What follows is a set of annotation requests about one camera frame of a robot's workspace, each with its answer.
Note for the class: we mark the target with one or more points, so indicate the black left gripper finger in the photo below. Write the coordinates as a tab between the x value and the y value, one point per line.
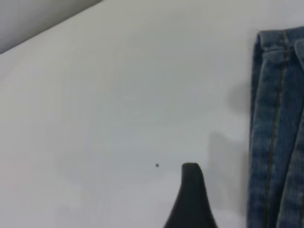
190	202

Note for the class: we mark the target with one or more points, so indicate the blue denim pants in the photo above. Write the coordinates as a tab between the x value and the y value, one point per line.
273	142

